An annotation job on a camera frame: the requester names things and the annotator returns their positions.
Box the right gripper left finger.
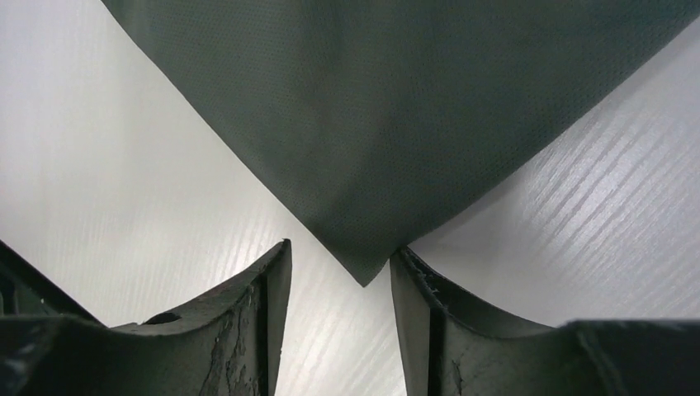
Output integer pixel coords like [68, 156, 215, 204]
[1, 240, 292, 395]

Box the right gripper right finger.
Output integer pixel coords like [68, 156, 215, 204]
[390, 248, 699, 395]

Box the dark grey t-shirt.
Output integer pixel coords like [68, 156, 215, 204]
[106, 1, 699, 285]

